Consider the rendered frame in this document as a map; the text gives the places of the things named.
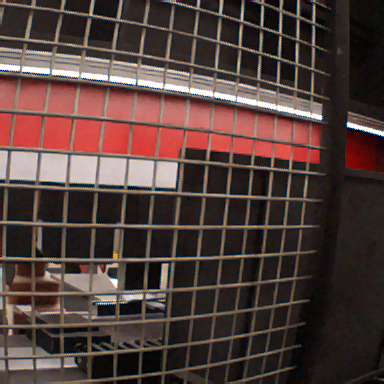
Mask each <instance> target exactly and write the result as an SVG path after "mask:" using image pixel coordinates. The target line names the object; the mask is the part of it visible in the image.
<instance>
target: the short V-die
mask: <svg viewBox="0 0 384 384"><path fill-rule="evenodd" d="M148 302H157V303H160V304H162V305H165V300H164V298H162V299H160V300H156V301H148ZM142 303H143V301H134V302H121V301H120V304H119V314H118V316H120V315H138V314H142V306H143V305H142ZM115 308H116V300H103V301H100V300H92V309H91V312H92V314H93V315H95V316H99V317H103V316H116V312H115ZM148 313H153V314H157V313H161V312H158V311H156V310H153V309H151V308H148V307H146V310H145V314H148Z"/></svg>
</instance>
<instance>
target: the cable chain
mask: <svg viewBox="0 0 384 384"><path fill-rule="evenodd" d="M161 343H162V337H158V338H156V340H153V339H146V340H145V341H143V348H147V347H160V346H161ZM114 347H115V344H114V342H112V343H111V344H107V343H102V342H101V343H100V344H99V345H96V344H94V343H91V352H92V353H94V352H99V351H101V352H105V351H110V350H111V351H114ZM117 348H118V350H129V349H135V348H136V349H140V339H137V340H135V341H134V343H133V342H130V341H126V340H124V342H123V343H121V344H120V343H117ZM87 350H88V345H87V346H86V345H85V346H84V345H83V344H81V343H80V344H76V346H75V348H74V353H75V354H76V353H87ZM139 353H140V352H135V353H132V352H130V353H124V354H120V353H118V354H117V370H116V373H117V374H120V375H126V372H129V373H133V374H136V373H137V372H138V371H139ZM161 353H162V350H161V349H160V350H153V351H143V356H142V365H141V366H142V372H148V371H150V369H151V370H158V371H159V370H160V362H161ZM90 358H91V376H93V377H98V378H100V377H101V376H103V374H104V375H106V376H112V375H113V374H114V369H113V364H114V354H112V355H109V354H107V355H101V356H100V355H96V356H91V357H90ZM87 359H88V356H84V357H82V356H79V357H74V361H75V364H76V365H77V366H78V367H79V368H80V369H82V370H83V371H85V372H86V373H88V372H87V368H88V363H87Z"/></svg>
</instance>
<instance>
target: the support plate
mask: <svg viewBox="0 0 384 384"><path fill-rule="evenodd" d="M50 277H51V278H52V279H54V280H55V281H57V282H59V283H60V279H61V274H50ZM64 279H65V281H64V285H65V286H67V287H69V288H70V289H73V290H75V291H77V292H85V291H88V290H89V279H90V276H89V274H83V275H79V274H66V275H64ZM92 281H93V288H92V292H98V291H95V290H100V291H101V290H102V291H103V292H110V291H107V290H114V291H116V288H115V287H114V285H113V284H112V283H111V282H110V280H109V279H108V277H107V276H106V274H102V275H99V274H93V278H92ZM92 298H93V300H100V301H103V300H113V299H116V298H117V295H114V296H110V295H102V296H92Z"/></svg>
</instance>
